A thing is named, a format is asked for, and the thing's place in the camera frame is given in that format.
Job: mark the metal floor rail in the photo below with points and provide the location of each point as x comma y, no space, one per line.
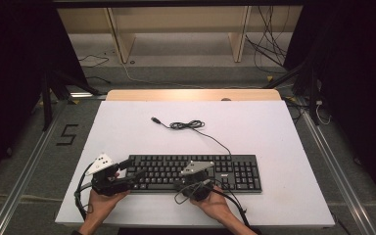
23,176
336,163

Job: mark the black computer keyboard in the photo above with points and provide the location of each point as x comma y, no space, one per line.
241,173

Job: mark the white table cover board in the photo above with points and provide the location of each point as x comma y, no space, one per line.
241,130

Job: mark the wooden table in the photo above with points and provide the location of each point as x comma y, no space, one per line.
176,95

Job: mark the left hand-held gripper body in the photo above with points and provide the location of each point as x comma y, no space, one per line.
104,184

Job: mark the black metal stand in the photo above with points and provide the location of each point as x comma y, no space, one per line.
312,98
47,104

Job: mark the person's right hand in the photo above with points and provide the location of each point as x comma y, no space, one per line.
213,205

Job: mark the light wooden shelf frame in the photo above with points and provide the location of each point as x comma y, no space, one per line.
124,39

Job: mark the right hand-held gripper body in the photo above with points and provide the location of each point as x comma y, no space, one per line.
196,187

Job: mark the person's left hand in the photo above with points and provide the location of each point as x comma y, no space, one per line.
101,207

